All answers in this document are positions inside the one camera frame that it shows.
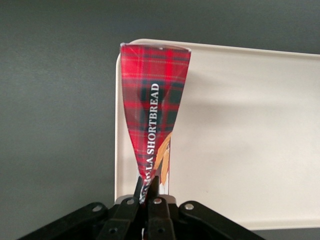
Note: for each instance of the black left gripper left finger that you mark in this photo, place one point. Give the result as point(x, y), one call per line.
point(117, 220)

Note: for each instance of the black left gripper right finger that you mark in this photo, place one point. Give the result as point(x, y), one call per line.
point(165, 220)

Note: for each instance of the red tartan shortbread cookie box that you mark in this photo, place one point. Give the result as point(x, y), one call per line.
point(155, 100)

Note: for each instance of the cream white plastic tray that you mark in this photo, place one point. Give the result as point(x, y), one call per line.
point(245, 140)

